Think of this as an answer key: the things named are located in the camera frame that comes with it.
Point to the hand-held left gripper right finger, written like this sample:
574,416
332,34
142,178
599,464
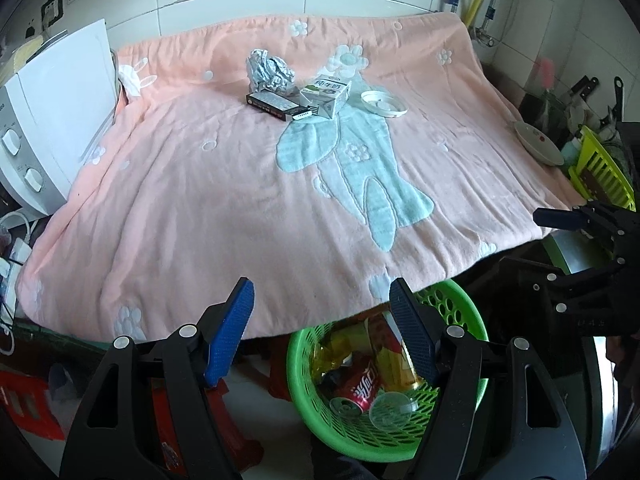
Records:
415,330

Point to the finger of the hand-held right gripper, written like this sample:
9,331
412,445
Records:
550,280
557,217

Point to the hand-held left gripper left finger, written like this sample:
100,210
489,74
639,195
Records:
230,330

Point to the green plastic basket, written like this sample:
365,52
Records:
450,305

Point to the red soda can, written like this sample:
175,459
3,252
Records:
360,385

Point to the clear cup with red sleeve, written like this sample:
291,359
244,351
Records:
395,410

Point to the yellow plastic wrapper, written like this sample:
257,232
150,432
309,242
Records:
332,357

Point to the green dish rack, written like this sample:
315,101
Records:
605,175

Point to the white plate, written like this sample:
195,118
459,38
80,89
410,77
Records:
537,142

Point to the pink flower print blanket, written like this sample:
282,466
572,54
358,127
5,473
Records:
200,210

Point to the metal water valve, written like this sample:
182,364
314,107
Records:
484,37

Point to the white plastic cup lid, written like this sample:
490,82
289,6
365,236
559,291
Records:
382,102

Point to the red plastic crate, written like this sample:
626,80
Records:
25,405

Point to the white power strip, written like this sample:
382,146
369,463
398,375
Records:
15,260

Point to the small black box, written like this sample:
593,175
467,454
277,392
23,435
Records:
272,102

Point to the white green milk carton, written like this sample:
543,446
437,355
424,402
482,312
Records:
327,92

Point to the crumpled silver foil ball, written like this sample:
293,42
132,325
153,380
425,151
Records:
267,70

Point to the white countertop oven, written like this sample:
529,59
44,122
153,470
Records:
55,110

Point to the beige cover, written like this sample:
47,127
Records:
30,52

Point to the black wall socket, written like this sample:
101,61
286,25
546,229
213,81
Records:
52,7

